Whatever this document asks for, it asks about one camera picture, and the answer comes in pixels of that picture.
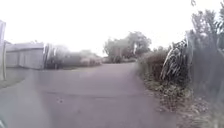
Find low bushes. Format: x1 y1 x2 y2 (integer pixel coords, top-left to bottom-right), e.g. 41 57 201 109
43 43 104 70

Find trees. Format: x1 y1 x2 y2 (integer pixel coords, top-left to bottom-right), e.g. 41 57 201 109
102 31 152 64

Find pale post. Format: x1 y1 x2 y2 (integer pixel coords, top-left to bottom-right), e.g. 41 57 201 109
0 19 7 82

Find leaf litter verge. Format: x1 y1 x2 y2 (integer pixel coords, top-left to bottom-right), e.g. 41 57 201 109
139 71 224 128

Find grey asphalt path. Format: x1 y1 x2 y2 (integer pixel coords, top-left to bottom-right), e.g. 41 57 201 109
0 62 181 128

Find grass strip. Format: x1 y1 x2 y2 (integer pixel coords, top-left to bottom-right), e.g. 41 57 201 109
0 67 28 90

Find tall flax bushes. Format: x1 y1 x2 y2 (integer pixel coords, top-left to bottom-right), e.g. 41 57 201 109
137 3 224 101

